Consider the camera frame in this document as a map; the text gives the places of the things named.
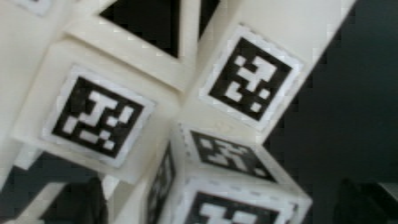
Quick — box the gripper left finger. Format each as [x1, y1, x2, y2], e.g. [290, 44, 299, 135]
[6, 176, 111, 224]

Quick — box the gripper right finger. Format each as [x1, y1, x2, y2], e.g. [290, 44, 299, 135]
[333, 179, 398, 224]

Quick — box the white cube leg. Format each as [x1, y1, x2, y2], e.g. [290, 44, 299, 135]
[143, 123, 313, 224]

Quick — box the white chair back frame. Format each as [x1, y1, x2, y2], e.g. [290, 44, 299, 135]
[0, 0, 358, 224]

